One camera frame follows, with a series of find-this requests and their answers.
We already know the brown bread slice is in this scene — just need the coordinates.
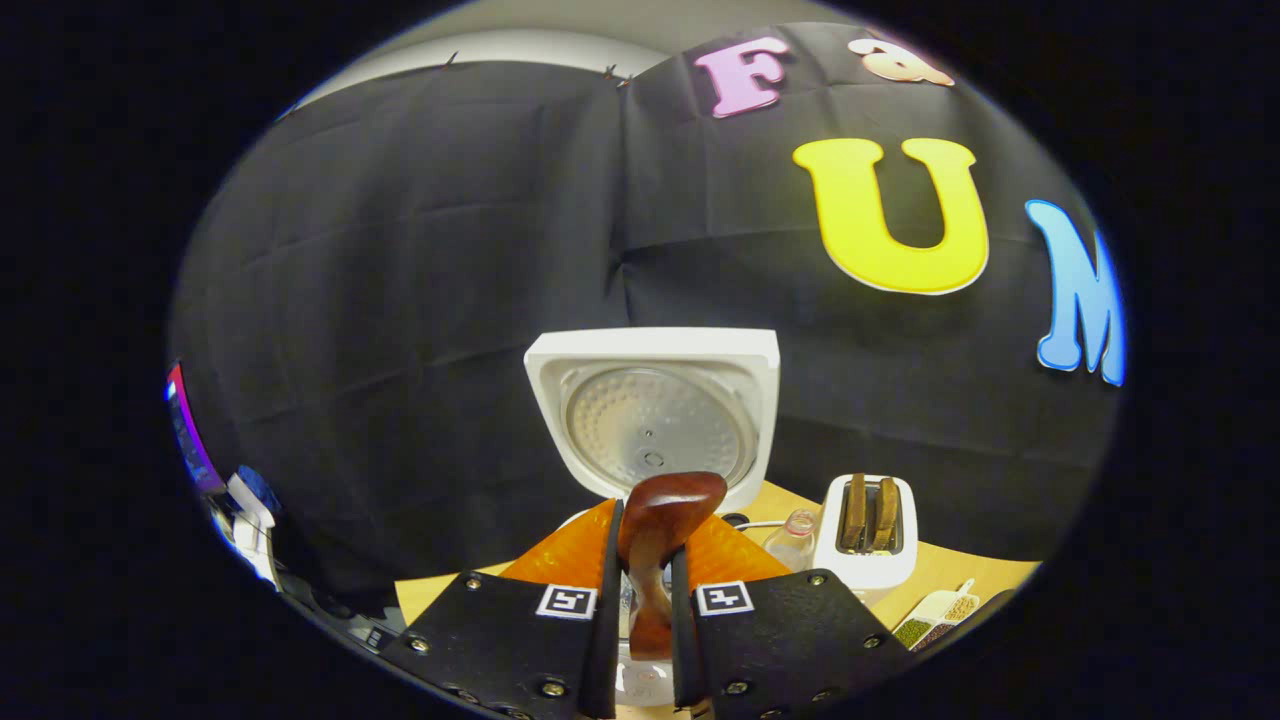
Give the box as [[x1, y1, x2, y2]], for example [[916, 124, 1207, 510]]
[[871, 478, 900, 554], [839, 474, 868, 552]]

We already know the purple lit screen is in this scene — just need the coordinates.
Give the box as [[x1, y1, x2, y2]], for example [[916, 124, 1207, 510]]
[[164, 362, 227, 498]]

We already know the white divided dish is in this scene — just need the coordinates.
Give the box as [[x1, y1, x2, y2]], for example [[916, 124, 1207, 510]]
[[888, 577, 983, 653]]

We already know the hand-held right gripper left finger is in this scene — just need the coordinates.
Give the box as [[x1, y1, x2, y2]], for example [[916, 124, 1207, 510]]
[[378, 498, 624, 720]]

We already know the white rice cooker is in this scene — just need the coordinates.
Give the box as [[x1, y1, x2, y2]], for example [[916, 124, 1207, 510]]
[[524, 327, 782, 709]]

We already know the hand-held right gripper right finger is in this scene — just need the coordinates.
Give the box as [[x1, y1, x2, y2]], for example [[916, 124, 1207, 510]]
[[668, 512, 918, 720]]

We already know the clear plastic water bottle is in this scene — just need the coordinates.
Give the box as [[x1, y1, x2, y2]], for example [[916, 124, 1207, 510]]
[[762, 508, 820, 574]]

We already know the brown wooden spoon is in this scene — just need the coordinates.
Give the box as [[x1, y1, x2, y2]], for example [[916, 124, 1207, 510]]
[[616, 471, 729, 662]]

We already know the white and blue object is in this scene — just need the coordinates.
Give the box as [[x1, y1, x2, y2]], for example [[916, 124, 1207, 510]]
[[220, 465, 284, 593]]

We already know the white toaster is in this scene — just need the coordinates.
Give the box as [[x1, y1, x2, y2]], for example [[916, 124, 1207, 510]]
[[811, 473, 919, 593]]

